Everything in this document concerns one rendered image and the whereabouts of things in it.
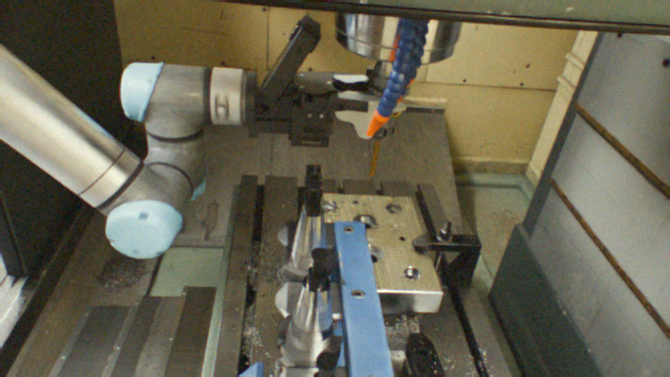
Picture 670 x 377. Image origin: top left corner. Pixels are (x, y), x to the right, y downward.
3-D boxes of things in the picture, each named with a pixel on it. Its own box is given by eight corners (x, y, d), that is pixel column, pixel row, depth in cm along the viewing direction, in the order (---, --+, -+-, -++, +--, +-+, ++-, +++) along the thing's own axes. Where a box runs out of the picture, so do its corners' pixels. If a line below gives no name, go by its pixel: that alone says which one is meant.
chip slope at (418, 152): (150, 290, 133) (139, 208, 119) (191, 157, 189) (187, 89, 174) (484, 297, 144) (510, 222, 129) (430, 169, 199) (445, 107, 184)
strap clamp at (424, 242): (406, 284, 104) (420, 226, 96) (403, 273, 107) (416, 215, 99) (469, 286, 106) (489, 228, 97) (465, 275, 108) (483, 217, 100)
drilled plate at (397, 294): (309, 309, 91) (311, 289, 88) (305, 210, 115) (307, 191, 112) (437, 312, 93) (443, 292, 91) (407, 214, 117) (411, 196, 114)
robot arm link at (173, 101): (139, 109, 74) (131, 50, 70) (217, 114, 76) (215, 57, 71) (124, 136, 68) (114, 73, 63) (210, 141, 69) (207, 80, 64)
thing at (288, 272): (328, 296, 58) (330, 280, 57) (274, 287, 58) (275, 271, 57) (335, 259, 63) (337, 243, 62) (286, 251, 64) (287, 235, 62)
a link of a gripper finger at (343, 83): (386, 110, 79) (328, 113, 76) (392, 73, 76) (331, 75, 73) (393, 119, 77) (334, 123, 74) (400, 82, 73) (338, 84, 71)
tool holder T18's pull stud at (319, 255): (327, 288, 46) (331, 258, 44) (309, 290, 46) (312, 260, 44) (323, 274, 48) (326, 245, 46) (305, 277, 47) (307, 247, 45)
